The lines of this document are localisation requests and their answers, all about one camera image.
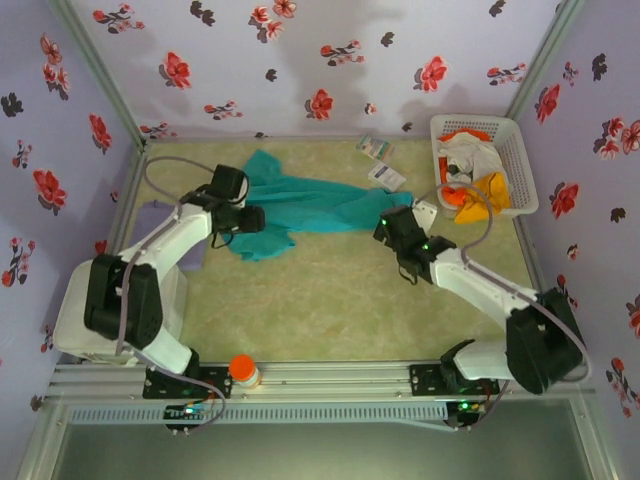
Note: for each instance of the orange-lid plastic bottle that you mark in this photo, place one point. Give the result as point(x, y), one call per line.
point(243, 371)

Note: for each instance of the clothes in basket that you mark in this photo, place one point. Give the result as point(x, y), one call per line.
point(452, 195)

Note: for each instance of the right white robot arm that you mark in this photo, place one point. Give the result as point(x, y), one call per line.
point(480, 285)

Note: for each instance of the aluminium frame post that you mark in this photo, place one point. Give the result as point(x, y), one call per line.
point(545, 55)
point(95, 70)

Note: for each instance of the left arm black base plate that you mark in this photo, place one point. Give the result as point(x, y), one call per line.
point(215, 382)

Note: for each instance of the white plastic laundry basket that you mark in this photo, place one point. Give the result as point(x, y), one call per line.
point(520, 165)

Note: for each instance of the folded purple t-shirt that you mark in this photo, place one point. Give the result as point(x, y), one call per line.
point(150, 220)

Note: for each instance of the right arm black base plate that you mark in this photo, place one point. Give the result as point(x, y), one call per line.
point(425, 380)

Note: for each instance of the white garment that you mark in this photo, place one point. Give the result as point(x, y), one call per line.
point(475, 150)

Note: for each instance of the yellow garment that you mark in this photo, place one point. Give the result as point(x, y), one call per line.
point(492, 195)

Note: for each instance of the teal t-shirt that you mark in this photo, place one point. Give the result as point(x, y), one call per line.
point(310, 205)

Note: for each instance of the white blue paper packet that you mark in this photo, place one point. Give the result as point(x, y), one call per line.
point(386, 176)

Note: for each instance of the aluminium mounting rail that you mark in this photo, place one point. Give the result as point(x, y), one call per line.
point(325, 380)

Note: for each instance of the colourful striped paper packet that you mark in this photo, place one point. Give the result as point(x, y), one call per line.
point(375, 146)

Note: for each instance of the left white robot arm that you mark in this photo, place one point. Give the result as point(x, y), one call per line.
point(165, 235)

